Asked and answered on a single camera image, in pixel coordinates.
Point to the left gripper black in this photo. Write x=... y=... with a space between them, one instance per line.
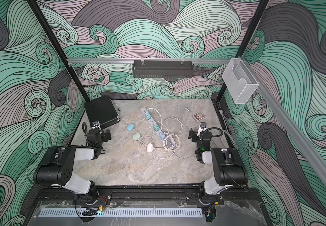
x=105 y=138

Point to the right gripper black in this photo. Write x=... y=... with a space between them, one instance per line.
x=194 y=133

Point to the green earbud case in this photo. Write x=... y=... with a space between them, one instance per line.
x=136 y=136

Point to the light blue usb charger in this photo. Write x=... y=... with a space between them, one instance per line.
x=162 y=136

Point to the white earbud case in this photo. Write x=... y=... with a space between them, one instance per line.
x=150 y=147

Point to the small teal usb charger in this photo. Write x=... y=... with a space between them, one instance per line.
x=148 y=116

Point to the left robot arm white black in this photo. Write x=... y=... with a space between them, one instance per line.
x=56 y=167

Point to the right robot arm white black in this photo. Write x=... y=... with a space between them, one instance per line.
x=228 y=168

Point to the small colourful card box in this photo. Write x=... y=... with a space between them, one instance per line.
x=199 y=116

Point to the black metal box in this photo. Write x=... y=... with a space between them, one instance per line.
x=102 y=110

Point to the white power strip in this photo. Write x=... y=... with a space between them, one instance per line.
x=152 y=121

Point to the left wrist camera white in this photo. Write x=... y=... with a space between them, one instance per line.
x=96 y=125

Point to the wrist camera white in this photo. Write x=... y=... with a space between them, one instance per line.
x=96 y=125
x=202 y=127

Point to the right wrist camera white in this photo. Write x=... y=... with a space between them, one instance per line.
x=202 y=127

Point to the power strip cord white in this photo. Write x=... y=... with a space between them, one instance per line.
x=174 y=141

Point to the clear mesh wall bin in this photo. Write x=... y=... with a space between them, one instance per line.
x=240 y=80

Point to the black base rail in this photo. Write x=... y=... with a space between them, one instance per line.
x=190 y=194

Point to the black wall shelf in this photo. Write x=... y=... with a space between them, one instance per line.
x=162 y=69

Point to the white slotted cable duct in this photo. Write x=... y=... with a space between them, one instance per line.
x=123 y=212

